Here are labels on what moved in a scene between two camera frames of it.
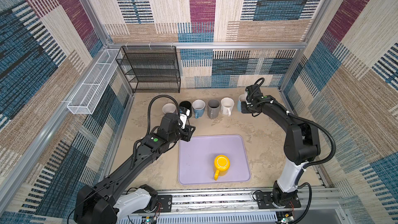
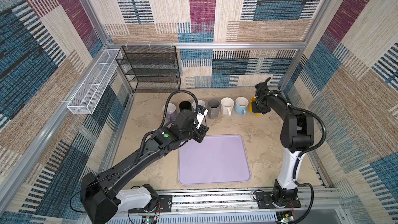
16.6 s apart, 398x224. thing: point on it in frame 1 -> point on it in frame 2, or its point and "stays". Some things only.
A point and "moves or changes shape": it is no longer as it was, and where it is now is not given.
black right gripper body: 246,108 -> 260,107
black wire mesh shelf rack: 151,69 stays
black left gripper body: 184,134 -> 198,134
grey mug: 213,108 stays
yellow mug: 222,164 moves or changes shape
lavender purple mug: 169,108 stays
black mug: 187,105 stays
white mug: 227,104 stays
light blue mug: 239,103 stays
